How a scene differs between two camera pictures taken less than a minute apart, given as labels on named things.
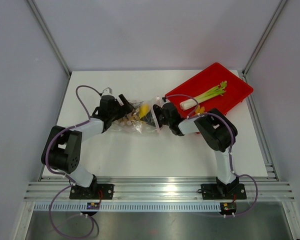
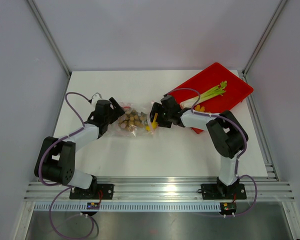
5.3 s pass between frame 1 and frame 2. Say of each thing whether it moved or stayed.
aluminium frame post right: stayed
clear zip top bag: moved
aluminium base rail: stayed
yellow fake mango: moved
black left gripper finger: moved
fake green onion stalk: stayed
